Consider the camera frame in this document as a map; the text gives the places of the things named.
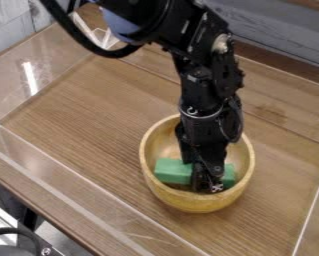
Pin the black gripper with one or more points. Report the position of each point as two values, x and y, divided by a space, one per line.
203 137

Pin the green rectangular block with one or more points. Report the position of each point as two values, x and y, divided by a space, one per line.
171 171

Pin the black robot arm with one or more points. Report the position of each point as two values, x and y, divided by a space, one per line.
193 34

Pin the light wooden bowl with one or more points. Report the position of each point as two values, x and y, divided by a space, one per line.
159 144

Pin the clear acrylic tray wall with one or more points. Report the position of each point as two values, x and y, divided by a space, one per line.
75 171

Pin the black metal table frame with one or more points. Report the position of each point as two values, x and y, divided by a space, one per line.
44 240

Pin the clear acrylic corner bracket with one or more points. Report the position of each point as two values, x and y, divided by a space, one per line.
100 36

